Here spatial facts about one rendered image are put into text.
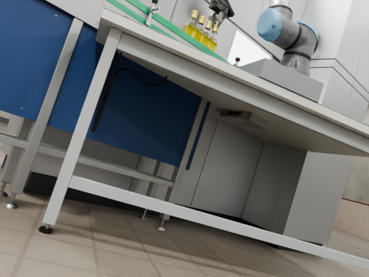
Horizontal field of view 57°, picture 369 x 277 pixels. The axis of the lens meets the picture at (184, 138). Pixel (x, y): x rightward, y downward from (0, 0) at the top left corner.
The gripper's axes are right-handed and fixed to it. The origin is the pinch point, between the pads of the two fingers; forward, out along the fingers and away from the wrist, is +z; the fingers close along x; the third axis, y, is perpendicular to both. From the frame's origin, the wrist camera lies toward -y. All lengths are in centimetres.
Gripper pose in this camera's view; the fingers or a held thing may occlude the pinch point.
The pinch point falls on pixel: (216, 27)
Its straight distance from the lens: 206.6
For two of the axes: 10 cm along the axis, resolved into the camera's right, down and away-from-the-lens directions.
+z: -3.1, 9.5, -0.8
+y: -7.2, -2.9, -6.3
